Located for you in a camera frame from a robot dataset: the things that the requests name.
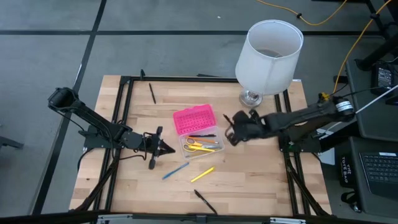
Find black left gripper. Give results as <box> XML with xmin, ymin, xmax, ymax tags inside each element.
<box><xmin>143</xmin><ymin>126</ymin><xmax>176</xmax><ymax>170</ymax></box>

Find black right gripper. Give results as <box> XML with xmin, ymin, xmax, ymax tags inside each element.
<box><xmin>226</xmin><ymin>109</ymin><xmax>268</xmax><ymax>147</ymax></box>

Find yellow handled scissors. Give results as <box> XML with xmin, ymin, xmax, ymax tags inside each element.
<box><xmin>182</xmin><ymin>137</ymin><xmax>222</xmax><ymax>153</ymax></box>

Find blue pen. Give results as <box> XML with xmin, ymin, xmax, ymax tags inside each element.
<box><xmin>162</xmin><ymin>162</ymin><xmax>190</xmax><ymax>180</ymax></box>

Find orange pencil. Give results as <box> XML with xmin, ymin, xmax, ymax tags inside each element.
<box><xmin>185</xmin><ymin>136</ymin><xmax>220</xmax><ymax>144</ymax></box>

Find olive brown pencil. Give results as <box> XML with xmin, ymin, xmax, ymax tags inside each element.
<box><xmin>185</xmin><ymin>151</ymin><xmax>218</xmax><ymax>158</ymax></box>

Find clear supply box pink lid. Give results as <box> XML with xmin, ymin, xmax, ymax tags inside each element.
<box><xmin>172</xmin><ymin>103</ymin><xmax>224</xmax><ymax>161</ymax></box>

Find black power supply brick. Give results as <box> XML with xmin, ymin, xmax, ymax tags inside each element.
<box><xmin>370</xmin><ymin>61</ymin><xmax>398</xmax><ymax>98</ymax></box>

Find white shade table lamp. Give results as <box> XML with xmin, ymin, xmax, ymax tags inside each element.
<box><xmin>234</xmin><ymin>19</ymin><xmax>304</xmax><ymax>109</ymax></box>

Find white paper sheet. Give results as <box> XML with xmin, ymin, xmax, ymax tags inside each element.
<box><xmin>317</xmin><ymin>151</ymin><xmax>336</xmax><ymax>166</ymax></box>

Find black tote bag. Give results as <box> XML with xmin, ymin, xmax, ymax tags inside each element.
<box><xmin>336</xmin><ymin>154</ymin><xmax>364</xmax><ymax>215</ymax></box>

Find dark grey desk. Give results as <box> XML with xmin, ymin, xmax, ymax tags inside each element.
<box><xmin>345</xmin><ymin>57</ymin><xmax>398</xmax><ymax>142</ymax></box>
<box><xmin>348</xmin><ymin>136</ymin><xmax>398</xmax><ymax>218</ymax></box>

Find black laptop keyboard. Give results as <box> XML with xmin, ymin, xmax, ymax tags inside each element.
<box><xmin>359</xmin><ymin>151</ymin><xmax>398</xmax><ymax>200</ymax></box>

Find grey chair base leg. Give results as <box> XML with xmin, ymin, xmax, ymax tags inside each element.
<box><xmin>0</xmin><ymin>124</ymin><xmax>25</xmax><ymax>151</ymax></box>

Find black stand legs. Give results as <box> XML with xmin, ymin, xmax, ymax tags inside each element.
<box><xmin>354</xmin><ymin>0</ymin><xmax>398</xmax><ymax>72</ymax></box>

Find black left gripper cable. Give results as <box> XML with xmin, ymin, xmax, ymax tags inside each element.
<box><xmin>119</xmin><ymin>133</ymin><xmax>149</xmax><ymax>161</ymax></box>

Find black aluminium table frame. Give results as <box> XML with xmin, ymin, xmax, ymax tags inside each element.
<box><xmin>68</xmin><ymin>68</ymin><xmax>333</xmax><ymax>217</ymax></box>

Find silver bracket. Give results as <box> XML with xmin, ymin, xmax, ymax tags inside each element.
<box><xmin>269</xmin><ymin>217</ymin><xmax>307</xmax><ymax>224</ymax></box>
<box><xmin>96</xmin><ymin>213</ymin><xmax>134</xmax><ymax>224</ymax></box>

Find yellow extension cable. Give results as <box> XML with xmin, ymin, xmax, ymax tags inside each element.
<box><xmin>256</xmin><ymin>0</ymin><xmax>348</xmax><ymax>27</ymax></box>
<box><xmin>320</xmin><ymin>0</ymin><xmax>393</xmax><ymax>100</ymax></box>

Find black camera rig bar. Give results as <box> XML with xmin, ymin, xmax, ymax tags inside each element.
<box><xmin>0</xmin><ymin>210</ymin><xmax>398</xmax><ymax>224</ymax></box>

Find white cable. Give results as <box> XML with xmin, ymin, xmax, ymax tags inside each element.
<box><xmin>323</xmin><ymin>83</ymin><xmax>398</xmax><ymax>134</ymax></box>

